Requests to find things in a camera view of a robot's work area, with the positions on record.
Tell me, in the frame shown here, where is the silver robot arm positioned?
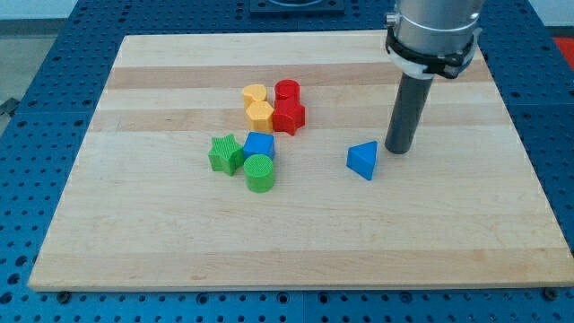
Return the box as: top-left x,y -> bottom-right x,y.
385,0 -> 484,80

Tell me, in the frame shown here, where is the blue triangle block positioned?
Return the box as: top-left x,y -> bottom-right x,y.
346,141 -> 378,180

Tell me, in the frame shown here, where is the wooden board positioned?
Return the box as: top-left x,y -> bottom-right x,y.
29,31 -> 573,292

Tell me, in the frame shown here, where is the green cylinder block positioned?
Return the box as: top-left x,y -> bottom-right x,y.
243,154 -> 274,193

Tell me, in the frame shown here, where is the blue cube block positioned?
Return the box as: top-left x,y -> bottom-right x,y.
243,132 -> 275,160

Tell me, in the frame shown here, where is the red star block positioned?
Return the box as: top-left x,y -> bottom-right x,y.
273,98 -> 306,135

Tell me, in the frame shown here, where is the yellow hexagon block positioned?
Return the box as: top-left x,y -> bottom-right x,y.
246,101 -> 274,133

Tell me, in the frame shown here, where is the green star block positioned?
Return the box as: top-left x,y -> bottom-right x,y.
208,134 -> 244,176

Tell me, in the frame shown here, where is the red cylinder block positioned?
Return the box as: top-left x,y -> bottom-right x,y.
274,79 -> 300,100

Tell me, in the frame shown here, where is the yellow heart block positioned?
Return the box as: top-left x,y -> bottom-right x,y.
241,83 -> 267,109

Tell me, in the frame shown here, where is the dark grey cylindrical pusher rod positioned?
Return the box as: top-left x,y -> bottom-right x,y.
385,74 -> 433,154

